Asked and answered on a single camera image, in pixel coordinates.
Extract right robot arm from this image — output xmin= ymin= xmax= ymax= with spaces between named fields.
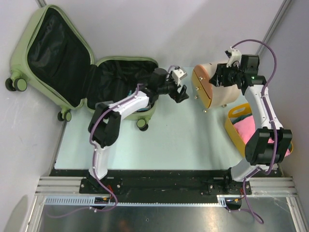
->
xmin=209 ymin=50 xmax=292 ymax=194

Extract teal fabric garment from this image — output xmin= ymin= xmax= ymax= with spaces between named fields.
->
xmin=232 ymin=114 xmax=252 ymax=125

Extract corner aluminium post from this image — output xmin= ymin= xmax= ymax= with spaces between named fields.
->
xmin=35 ymin=0 xmax=47 ymax=8
xmin=262 ymin=0 xmax=294 ymax=44

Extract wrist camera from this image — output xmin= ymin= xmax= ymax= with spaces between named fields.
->
xmin=171 ymin=68 xmax=187 ymax=86
xmin=225 ymin=47 xmax=242 ymax=68

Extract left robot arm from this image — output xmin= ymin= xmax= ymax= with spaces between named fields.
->
xmin=88 ymin=65 xmax=189 ymax=193

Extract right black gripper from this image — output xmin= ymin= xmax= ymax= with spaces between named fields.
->
xmin=209 ymin=62 xmax=243 ymax=87

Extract right corner aluminium post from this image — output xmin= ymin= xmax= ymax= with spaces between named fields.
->
xmin=262 ymin=0 xmax=294 ymax=44

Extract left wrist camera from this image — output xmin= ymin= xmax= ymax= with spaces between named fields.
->
xmin=171 ymin=68 xmax=187 ymax=86

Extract pink fabric garment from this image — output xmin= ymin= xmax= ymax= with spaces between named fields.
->
xmin=235 ymin=117 xmax=292 ymax=155

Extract left corner aluminium post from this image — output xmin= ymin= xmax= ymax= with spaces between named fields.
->
xmin=35 ymin=0 xmax=47 ymax=8

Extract white cylindrical container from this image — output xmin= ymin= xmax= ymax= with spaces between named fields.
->
xmin=191 ymin=62 xmax=241 ymax=110

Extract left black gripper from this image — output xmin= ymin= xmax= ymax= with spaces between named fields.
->
xmin=157 ymin=71 xmax=188 ymax=103

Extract white slotted cable duct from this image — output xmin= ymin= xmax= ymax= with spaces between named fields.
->
xmin=44 ymin=196 xmax=242 ymax=207

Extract white labelled packet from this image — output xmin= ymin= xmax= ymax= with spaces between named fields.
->
xmin=137 ymin=108 xmax=151 ymax=113

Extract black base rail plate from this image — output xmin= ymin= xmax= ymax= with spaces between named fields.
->
xmin=49 ymin=169 xmax=283 ymax=203

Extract yellow plastic basket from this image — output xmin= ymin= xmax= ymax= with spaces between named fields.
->
xmin=225 ymin=103 xmax=292 ymax=165

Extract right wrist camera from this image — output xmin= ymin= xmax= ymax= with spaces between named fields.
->
xmin=225 ymin=47 xmax=242 ymax=68

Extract green hard-shell suitcase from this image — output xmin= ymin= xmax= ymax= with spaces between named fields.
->
xmin=5 ymin=5 xmax=158 ymax=122

